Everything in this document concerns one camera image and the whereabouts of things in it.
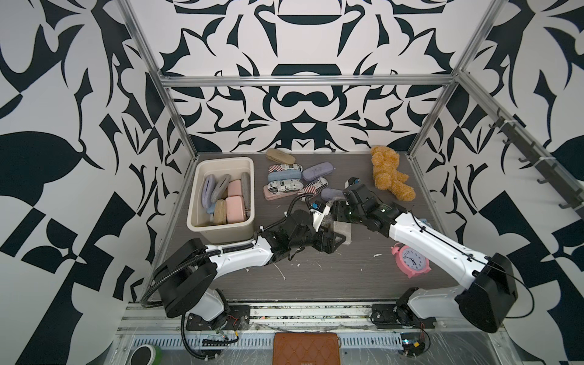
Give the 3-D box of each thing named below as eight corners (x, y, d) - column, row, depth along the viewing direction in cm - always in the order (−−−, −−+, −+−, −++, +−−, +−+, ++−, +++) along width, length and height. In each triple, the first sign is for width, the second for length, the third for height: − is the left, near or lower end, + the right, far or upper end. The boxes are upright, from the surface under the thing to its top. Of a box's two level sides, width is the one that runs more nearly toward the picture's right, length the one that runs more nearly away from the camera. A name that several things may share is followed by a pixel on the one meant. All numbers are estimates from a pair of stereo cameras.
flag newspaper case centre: (305, 201, 102) (305, 198, 101) (297, 193, 105) (297, 190, 103) (329, 185, 108) (330, 182, 106) (321, 177, 111) (322, 174, 109)
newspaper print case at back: (268, 173, 113) (268, 170, 111) (268, 168, 115) (267, 165, 113) (302, 171, 114) (302, 168, 112) (301, 165, 116) (302, 163, 114)
